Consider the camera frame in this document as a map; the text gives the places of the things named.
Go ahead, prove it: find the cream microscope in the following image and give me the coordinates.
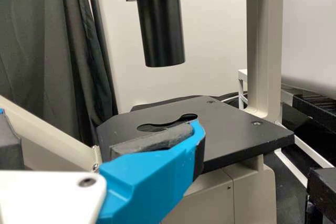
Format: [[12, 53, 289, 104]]
[[0, 0, 295, 224]]

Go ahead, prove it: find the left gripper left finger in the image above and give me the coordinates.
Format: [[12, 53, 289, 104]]
[[0, 107, 22, 170]]

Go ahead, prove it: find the white box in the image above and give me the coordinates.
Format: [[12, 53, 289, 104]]
[[280, 0, 336, 92]]

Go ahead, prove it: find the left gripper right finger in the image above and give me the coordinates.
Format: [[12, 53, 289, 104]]
[[98, 119, 207, 224]]

